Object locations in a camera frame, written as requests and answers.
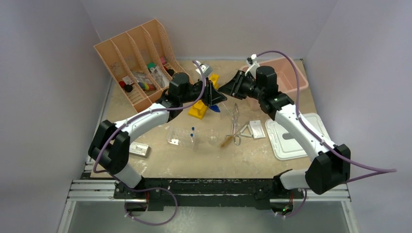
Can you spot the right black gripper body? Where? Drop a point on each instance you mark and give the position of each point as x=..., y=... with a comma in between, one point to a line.
x=245, y=87

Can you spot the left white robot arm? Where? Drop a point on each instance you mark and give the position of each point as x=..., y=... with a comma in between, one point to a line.
x=111, y=142

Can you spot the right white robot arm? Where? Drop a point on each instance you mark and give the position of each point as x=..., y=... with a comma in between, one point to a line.
x=329, y=162

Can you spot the white packet pouch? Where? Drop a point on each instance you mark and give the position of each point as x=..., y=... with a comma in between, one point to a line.
x=257, y=129

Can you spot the white slide box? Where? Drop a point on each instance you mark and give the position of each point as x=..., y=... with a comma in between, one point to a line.
x=139, y=149

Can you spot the wooden bristle brush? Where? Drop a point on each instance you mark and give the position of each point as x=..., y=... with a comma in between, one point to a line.
x=228, y=138

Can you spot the metal crucible tongs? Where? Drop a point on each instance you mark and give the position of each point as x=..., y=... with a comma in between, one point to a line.
x=234, y=116

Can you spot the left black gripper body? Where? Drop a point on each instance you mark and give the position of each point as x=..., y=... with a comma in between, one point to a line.
x=194, y=92

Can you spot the yellow test tube rack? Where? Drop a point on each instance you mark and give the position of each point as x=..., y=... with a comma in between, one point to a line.
x=199, y=109

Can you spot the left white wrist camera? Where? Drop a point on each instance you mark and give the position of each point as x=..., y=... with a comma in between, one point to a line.
x=203, y=68

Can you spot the peach plastic file organizer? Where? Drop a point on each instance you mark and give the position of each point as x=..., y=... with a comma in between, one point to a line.
x=128, y=54

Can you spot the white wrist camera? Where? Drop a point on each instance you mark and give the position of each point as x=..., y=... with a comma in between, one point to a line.
x=253, y=64
x=203, y=68

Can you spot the clear well plate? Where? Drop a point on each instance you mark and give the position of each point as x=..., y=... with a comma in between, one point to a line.
x=181, y=137

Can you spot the black rubber stopper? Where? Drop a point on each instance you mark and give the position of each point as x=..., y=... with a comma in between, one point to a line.
x=128, y=88

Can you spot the green capped tube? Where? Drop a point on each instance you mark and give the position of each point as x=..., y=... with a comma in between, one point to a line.
x=151, y=67

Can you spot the metal clay triangle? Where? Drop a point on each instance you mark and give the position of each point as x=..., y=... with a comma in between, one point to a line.
x=245, y=131

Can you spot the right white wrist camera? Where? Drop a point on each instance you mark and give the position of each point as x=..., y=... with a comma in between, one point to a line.
x=253, y=64

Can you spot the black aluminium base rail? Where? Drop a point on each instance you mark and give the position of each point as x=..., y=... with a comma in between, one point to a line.
x=166, y=192

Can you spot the pink plastic bin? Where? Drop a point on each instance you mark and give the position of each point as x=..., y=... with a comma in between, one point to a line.
x=286, y=79

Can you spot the white plastic bin lid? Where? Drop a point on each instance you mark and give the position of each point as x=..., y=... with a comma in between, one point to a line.
x=284, y=146

